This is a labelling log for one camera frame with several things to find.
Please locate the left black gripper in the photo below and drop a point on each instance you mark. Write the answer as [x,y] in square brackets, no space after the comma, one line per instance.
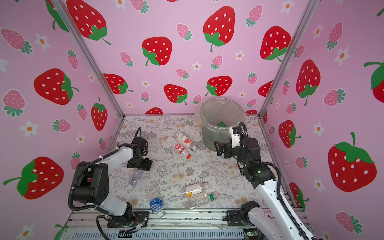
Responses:
[147,166]

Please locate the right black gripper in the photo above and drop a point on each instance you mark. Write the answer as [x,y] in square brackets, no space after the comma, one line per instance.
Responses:
[228,147]

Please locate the clear bottle purple red label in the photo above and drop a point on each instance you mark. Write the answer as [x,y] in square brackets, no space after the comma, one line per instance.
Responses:
[135,177]

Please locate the Pocari bottle blue label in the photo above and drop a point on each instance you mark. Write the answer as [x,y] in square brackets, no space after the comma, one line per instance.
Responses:
[155,200]

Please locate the white bottle with red cap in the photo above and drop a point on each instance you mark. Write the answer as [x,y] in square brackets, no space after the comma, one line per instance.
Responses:
[178,147]

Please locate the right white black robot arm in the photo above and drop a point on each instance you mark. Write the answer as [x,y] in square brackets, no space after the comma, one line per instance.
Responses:
[284,224]

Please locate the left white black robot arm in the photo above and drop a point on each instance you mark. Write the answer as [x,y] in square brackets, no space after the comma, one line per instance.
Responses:
[90,187]

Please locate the grey mesh waste bin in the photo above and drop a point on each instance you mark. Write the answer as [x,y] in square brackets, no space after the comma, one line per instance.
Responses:
[209,138]

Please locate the bottle with red white label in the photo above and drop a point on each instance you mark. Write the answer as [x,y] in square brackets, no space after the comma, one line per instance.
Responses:
[186,142]

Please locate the clear bottle beige label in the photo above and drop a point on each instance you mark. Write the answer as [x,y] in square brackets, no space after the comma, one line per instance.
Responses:
[194,189]

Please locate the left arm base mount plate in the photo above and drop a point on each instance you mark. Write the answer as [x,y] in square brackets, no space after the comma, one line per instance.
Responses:
[135,221]

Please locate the clear bottle with green ring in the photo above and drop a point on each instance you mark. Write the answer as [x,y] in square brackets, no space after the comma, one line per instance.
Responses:
[201,199]

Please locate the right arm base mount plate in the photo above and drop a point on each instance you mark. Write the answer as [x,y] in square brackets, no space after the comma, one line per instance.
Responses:
[236,219]

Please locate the aluminium front rail frame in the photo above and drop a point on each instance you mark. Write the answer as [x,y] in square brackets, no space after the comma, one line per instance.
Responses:
[177,224]

